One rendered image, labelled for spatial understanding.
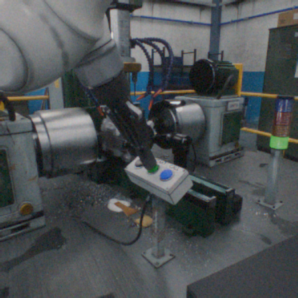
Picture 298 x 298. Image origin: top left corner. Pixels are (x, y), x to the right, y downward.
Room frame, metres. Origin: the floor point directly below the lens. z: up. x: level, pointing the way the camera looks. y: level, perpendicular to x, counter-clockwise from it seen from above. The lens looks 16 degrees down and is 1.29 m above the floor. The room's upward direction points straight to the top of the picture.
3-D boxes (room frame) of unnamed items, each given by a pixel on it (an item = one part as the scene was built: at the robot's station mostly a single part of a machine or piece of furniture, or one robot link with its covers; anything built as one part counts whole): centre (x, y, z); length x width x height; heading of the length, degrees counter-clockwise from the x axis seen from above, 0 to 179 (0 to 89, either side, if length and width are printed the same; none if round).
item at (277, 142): (0.88, -0.47, 1.05); 0.06 x 0.06 x 0.04
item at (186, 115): (1.32, -0.15, 1.04); 0.41 x 0.25 x 0.25; 129
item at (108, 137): (1.11, 0.11, 1.01); 0.20 x 0.19 x 0.19; 39
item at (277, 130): (0.88, -0.47, 1.10); 0.06 x 0.06 x 0.04
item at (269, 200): (0.88, -0.47, 1.01); 0.08 x 0.08 x 0.42; 39
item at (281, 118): (0.88, -0.47, 1.14); 0.06 x 0.06 x 0.04
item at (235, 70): (1.49, -0.41, 1.16); 0.33 x 0.26 x 0.42; 129
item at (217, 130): (1.49, -0.36, 0.99); 0.35 x 0.31 x 0.37; 129
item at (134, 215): (0.81, 0.07, 0.80); 0.21 x 0.05 x 0.01; 42
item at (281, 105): (0.88, -0.47, 1.19); 0.06 x 0.06 x 0.04
